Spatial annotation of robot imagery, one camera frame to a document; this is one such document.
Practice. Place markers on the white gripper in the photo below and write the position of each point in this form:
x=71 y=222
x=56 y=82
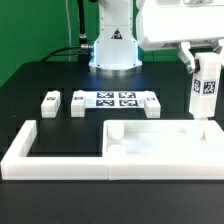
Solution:
x=161 y=24

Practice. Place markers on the white desk top tray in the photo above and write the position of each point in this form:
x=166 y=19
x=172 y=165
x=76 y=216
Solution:
x=164 y=141

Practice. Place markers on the fiducial marker plate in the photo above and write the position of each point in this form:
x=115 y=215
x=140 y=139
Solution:
x=114 y=99

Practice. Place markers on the white U-shaped fence frame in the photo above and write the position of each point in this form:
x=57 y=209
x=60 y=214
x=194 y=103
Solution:
x=18 y=165

